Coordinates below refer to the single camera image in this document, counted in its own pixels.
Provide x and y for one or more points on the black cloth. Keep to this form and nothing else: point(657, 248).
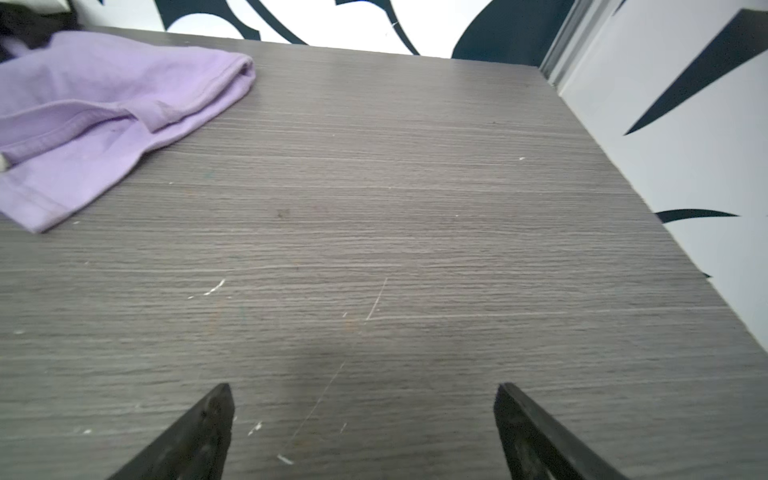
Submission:
point(33, 23)

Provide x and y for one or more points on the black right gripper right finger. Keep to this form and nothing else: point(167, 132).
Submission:
point(537, 446)

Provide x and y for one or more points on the lilac purple cloth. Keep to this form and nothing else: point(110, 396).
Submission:
point(78, 114)

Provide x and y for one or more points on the aluminium frame rail structure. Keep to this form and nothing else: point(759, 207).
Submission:
point(579, 30)

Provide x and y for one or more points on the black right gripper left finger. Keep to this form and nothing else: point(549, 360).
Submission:
point(195, 446)

